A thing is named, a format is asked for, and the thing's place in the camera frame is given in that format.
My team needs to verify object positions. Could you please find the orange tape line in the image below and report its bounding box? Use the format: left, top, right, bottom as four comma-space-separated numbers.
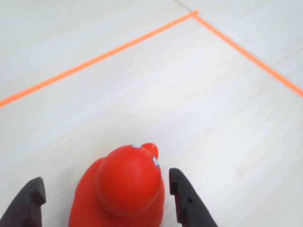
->
0, 10, 199, 109
194, 10, 303, 98

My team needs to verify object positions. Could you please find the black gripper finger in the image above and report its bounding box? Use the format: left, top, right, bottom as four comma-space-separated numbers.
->
169, 167, 218, 227
0, 176, 46, 227

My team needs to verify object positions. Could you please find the red rubber duck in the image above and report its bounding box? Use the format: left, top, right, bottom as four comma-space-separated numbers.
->
68, 142, 166, 227

